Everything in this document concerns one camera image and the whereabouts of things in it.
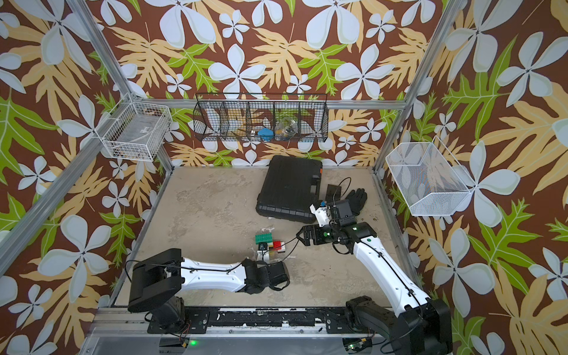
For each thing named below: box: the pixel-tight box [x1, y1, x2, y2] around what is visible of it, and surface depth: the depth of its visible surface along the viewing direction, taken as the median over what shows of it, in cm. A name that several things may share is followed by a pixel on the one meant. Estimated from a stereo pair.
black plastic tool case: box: [255, 155, 324, 225], surface depth 103 cm
